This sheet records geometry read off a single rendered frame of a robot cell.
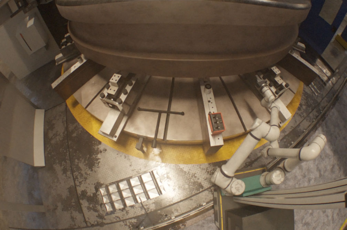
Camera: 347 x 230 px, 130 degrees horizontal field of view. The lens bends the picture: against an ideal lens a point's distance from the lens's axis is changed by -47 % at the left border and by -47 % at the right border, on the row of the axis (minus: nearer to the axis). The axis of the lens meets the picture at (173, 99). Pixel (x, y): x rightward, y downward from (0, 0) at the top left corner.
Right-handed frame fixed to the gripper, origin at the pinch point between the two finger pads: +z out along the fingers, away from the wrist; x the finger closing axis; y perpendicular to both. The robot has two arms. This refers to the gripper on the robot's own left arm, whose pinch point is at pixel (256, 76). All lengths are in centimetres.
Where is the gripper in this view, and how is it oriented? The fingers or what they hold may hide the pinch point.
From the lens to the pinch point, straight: 186.3
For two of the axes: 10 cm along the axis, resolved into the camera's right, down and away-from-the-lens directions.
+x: -9.6, 2.6, -1.2
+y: -0.3, -5.3, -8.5
